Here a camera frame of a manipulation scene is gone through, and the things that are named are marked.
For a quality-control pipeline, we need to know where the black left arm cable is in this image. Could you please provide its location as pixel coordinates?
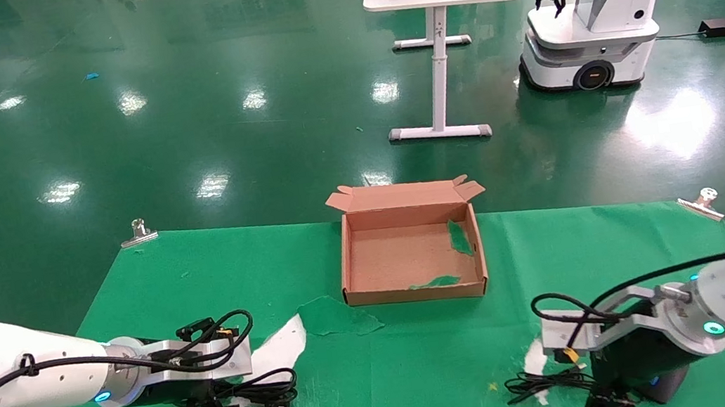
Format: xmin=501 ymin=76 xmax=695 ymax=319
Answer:
xmin=0 ymin=308 xmax=266 ymax=407

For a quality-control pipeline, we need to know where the black power cord with plug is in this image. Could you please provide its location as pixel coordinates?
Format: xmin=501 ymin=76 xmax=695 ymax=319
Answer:
xmin=213 ymin=366 xmax=302 ymax=407

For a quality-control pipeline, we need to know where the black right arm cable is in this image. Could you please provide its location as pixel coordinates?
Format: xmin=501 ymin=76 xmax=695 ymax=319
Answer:
xmin=526 ymin=238 xmax=725 ymax=357

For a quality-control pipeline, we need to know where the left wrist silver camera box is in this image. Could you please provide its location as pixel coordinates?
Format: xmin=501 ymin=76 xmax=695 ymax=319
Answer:
xmin=133 ymin=323 xmax=255 ymax=393

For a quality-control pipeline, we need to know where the black charger with thin cable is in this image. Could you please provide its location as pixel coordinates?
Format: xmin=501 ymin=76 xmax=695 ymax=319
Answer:
xmin=502 ymin=361 xmax=603 ymax=407

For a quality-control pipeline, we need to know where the flat green cloth scrap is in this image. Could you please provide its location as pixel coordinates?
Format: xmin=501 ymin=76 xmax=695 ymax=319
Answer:
xmin=409 ymin=273 xmax=462 ymax=292

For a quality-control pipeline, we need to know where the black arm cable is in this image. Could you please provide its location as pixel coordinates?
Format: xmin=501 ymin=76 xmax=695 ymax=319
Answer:
xmin=0 ymin=308 xmax=266 ymax=407
xmin=526 ymin=238 xmax=725 ymax=357

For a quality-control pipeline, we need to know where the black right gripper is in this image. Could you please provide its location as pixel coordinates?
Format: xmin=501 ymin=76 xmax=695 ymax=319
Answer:
xmin=554 ymin=315 xmax=695 ymax=407

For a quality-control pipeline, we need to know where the open brown cardboard box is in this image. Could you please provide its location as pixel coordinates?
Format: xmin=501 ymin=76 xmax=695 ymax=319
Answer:
xmin=323 ymin=167 xmax=500 ymax=316

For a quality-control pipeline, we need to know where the torn green table cloth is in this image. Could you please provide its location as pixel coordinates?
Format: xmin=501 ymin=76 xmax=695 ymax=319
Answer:
xmin=0 ymin=153 xmax=725 ymax=407

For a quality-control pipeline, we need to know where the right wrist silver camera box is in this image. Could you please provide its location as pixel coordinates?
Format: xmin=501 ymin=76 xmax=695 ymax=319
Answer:
xmin=537 ymin=278 xmax=703 ymax=360

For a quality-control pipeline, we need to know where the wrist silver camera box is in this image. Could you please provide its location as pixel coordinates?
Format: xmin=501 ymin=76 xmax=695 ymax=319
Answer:
xmin=133 ymin=323 xmax=255 ymax=393
xmin=537 ymin=278 xmax=703 ymax=360

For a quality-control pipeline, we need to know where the upright green cloth scrap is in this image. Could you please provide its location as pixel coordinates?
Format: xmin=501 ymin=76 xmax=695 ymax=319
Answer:
xmin=445 ymin=217 xmax=477 ymax=260

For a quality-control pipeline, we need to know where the black power brick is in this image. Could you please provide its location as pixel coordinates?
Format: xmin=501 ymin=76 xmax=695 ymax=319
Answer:
xmin=697 ymin=18 xmax=725 ymax=41

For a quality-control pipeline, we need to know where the metal table clamp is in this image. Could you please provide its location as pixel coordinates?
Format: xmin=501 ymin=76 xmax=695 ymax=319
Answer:
xmin=675 ymin=185 xmax=725 ymax=227
xmin=117 ymin=217 xmax=159 ymax=250

